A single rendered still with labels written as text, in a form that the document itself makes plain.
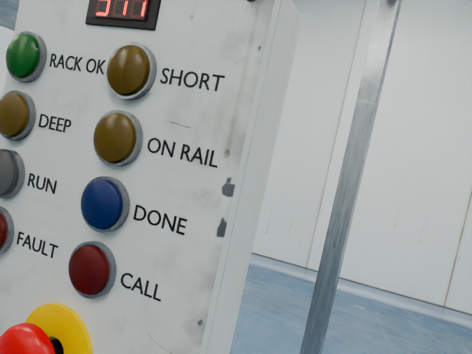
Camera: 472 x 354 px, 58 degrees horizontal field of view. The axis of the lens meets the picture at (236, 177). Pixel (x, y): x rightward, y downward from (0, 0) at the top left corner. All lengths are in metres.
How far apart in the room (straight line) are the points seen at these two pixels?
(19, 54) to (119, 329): 0.17
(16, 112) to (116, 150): 0.08
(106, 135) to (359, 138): 1.18
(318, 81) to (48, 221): 3.87
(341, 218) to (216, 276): 1.16
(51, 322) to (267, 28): 0.20
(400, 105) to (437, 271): 1.45
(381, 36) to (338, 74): 2.65
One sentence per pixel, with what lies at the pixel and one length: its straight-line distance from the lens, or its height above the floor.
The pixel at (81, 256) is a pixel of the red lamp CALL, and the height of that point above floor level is 0.92.
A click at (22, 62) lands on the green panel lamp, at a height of 1.02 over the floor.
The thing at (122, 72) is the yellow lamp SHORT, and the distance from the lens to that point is 0.23.
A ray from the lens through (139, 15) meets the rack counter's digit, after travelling 0.24.
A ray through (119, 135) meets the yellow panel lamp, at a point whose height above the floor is 0.99.
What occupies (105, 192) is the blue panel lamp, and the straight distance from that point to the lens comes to 0.23.
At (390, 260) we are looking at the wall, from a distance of 4.00.
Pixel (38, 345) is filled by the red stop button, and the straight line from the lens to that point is 0.25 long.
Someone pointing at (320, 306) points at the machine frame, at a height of 0.58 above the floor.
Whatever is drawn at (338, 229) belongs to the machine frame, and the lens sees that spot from 1.37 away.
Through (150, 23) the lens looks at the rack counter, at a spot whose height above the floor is 1.05.
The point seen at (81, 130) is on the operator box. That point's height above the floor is 0.98.
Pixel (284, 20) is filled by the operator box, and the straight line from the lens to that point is 0.23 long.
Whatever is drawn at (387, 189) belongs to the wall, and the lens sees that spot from 3.94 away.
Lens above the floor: 0.99
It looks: 3 degrees down
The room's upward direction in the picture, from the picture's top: 12 degrees clockwise
